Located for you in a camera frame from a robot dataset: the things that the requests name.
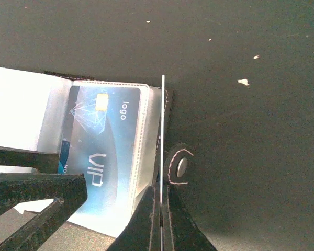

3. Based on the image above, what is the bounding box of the black leather card holder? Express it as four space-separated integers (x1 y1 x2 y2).
0 64 195 238

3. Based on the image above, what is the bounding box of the blue card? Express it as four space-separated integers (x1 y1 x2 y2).
58 85 141 216
160 74 165 251

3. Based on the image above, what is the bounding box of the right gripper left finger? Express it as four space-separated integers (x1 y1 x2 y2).
107 186 161 251

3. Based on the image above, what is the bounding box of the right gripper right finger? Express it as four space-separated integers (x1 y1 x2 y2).
162 185 216 251

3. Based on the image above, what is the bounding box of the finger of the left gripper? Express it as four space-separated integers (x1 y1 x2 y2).
0 147 59 174
0 173 87 250

